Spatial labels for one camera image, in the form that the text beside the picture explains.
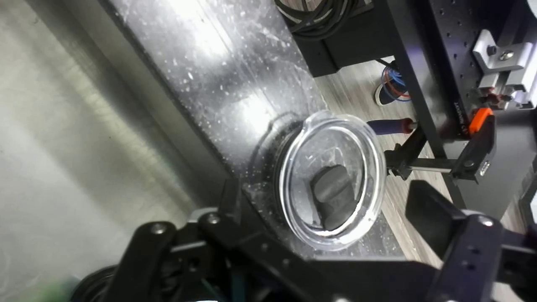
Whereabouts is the aluminium bracket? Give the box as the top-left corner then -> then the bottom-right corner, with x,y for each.
471,26 -> 537,108

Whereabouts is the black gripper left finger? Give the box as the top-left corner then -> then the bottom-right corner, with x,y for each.
104,177 -> 248,302

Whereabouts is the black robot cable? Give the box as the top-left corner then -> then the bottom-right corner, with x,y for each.
273,0 -> 374,41

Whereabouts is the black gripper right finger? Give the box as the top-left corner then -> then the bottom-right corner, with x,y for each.
404,181 -> 537,302

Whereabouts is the black perforated breadboard table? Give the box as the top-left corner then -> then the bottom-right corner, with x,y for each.
387,0 -> 537,221

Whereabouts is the black clamp with orange trigger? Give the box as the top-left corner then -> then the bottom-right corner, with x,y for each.
384,105 -> 498,187

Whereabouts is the stainless steel sink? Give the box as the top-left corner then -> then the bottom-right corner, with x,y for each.
0,0 -> 236,302

